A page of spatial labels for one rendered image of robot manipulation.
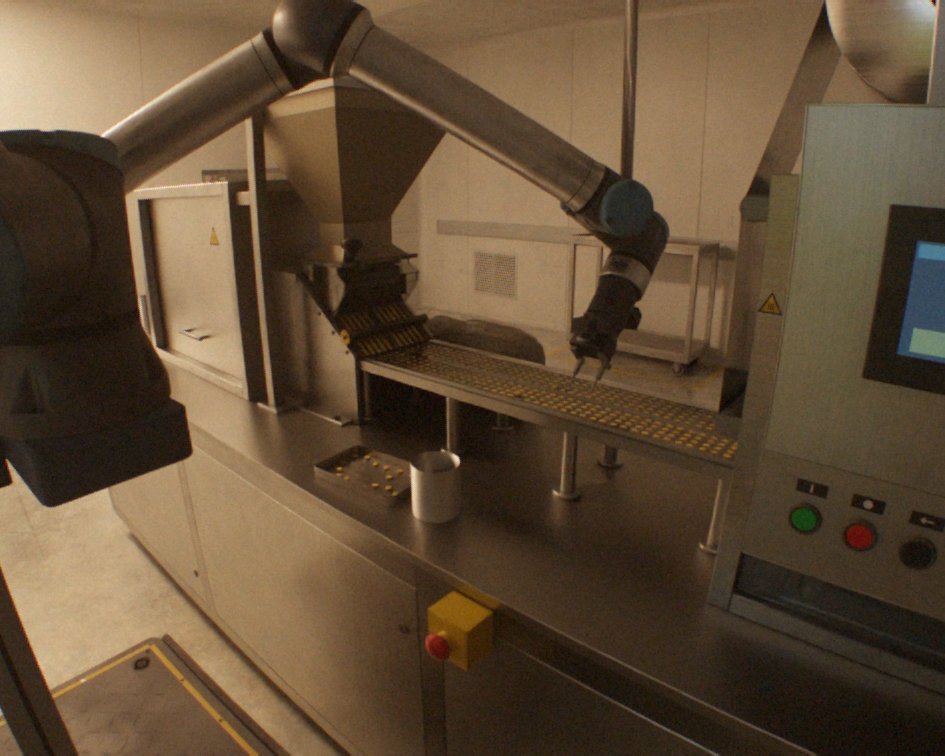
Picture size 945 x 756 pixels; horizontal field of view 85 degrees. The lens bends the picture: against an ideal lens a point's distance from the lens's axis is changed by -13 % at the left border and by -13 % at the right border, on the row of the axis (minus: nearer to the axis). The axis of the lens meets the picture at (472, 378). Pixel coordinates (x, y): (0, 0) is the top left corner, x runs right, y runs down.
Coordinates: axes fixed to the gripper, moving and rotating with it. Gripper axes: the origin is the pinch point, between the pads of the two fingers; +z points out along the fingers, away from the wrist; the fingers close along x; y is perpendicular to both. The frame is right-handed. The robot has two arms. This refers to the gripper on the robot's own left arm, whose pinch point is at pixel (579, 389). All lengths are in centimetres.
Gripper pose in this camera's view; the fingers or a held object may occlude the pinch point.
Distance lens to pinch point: 105.4
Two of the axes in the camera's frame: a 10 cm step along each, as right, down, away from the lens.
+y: -4.6, -5.0, -7.3
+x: 7.6, 2.1, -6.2
